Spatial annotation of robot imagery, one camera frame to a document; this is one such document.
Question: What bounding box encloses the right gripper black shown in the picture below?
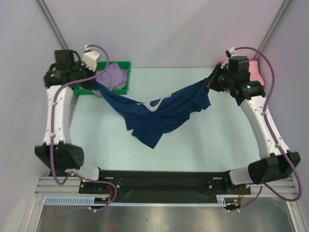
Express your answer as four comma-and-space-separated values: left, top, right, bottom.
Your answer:
202, 64, 236, 92

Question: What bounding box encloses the navy blue t shirt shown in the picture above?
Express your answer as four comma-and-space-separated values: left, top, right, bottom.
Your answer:
94, 81, 211, 149

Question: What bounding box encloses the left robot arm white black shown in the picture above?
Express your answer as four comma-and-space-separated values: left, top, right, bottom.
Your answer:
34, 47, 107, 193

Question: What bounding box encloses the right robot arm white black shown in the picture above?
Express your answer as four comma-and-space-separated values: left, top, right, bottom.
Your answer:
203, 56, 300, 194

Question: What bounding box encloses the green plastic bin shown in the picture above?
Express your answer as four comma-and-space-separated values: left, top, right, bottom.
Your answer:
73, 61, 131, 96

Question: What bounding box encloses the pink folded t shirt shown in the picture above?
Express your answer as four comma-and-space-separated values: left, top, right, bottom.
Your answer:
249, 60, 265, 87

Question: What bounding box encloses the lilac t shirt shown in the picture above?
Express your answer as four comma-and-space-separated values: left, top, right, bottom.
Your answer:
95, 61, 131, 95

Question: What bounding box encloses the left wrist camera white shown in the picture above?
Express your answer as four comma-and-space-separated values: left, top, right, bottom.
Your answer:
82, 47, 100, 72

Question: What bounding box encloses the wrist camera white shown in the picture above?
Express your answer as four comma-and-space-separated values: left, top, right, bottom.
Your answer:
221, 47, 238, 69
82, 47, 100, 72

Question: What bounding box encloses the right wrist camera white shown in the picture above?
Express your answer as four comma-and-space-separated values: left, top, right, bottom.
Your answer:
221, 47, 238, 69

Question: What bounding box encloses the left aluminium corner post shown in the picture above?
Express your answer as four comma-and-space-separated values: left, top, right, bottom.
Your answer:
35, 0, 69, 49

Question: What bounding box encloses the aluminium corner post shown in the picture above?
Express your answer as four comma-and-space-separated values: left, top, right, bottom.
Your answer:
35, 0, 69, 49
258, 0, 294, 53

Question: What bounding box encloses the right aluminium corner post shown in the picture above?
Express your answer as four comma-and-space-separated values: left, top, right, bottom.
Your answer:
258, 0, 294, 53

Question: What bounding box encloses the grey slotted cable duct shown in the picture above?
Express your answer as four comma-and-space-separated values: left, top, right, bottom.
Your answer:
44, 196, 237, 207

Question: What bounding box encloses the aluminium frame rail front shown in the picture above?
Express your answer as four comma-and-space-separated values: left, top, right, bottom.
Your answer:
34, 177, 298, 198

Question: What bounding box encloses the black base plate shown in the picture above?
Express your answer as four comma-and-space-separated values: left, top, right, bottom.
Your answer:
78, 170, 251, 204

